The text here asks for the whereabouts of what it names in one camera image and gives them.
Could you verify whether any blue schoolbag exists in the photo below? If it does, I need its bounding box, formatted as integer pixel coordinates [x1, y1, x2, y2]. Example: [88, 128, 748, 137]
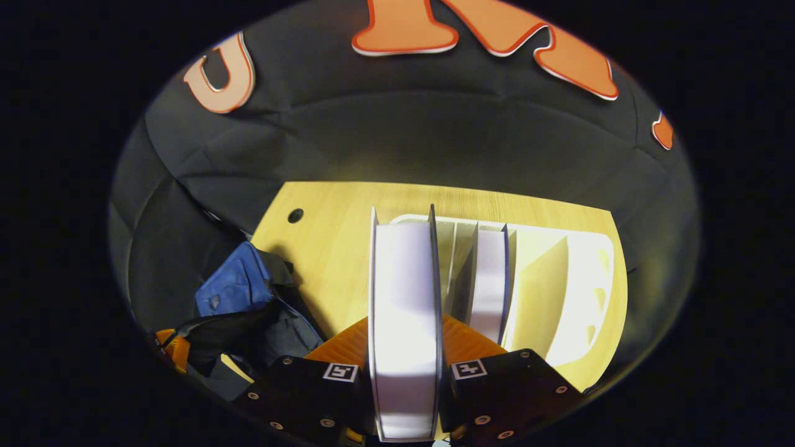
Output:
[180, 241, 327, 401]

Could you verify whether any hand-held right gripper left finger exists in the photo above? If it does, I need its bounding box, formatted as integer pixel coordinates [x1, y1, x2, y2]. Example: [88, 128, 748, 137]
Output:
[233, 317, 373, 445]

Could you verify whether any white spine book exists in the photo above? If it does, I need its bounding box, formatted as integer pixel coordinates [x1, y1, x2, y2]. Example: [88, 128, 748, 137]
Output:
[368, 204, 443, 443]

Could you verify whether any dark blue book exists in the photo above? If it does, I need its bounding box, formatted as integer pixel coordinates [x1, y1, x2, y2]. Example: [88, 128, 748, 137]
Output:
[467, 223, 517, 346]

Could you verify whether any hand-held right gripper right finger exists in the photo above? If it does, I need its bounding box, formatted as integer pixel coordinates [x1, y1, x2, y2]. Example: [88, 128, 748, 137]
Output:
[438, 314, 584, 445]

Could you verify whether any black backdrop cloth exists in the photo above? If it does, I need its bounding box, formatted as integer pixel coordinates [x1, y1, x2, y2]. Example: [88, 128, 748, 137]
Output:
[109, 0, 699, 386]

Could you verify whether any white bookshelf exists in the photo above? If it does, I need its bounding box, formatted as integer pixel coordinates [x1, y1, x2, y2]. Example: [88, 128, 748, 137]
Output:
[388, 214, 616, 368]

